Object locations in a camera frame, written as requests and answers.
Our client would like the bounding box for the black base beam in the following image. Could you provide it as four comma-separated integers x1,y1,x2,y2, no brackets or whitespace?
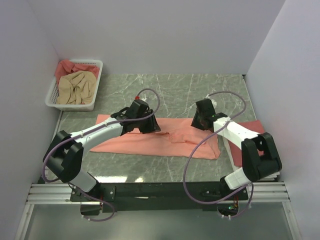
69,181,251,216

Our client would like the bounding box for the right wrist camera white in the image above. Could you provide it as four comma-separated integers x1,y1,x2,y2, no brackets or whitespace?
205,95,217,108

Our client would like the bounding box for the salmon pink t shirt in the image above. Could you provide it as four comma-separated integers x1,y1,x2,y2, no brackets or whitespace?
90,118,211,157

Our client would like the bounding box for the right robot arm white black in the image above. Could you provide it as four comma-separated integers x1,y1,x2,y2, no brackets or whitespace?
191,98,282,200

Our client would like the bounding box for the folded white t shirt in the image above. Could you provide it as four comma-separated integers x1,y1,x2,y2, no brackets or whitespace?
223,137,280,180

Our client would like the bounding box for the beige crumpled t shirt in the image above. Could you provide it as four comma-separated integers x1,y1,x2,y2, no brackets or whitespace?
56,71,97,105

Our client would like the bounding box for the dusty red crumpled t shirt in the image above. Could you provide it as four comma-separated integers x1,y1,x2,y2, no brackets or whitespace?
54,59,100,81

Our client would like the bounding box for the white plastic basket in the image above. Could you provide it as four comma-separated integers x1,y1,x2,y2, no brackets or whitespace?
45,59,103,111

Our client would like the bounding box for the folded dark red t shirt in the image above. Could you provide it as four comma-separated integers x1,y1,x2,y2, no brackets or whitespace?
228,119,266,169

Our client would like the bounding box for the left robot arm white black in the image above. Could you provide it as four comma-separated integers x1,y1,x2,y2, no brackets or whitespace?
43,99,161,201

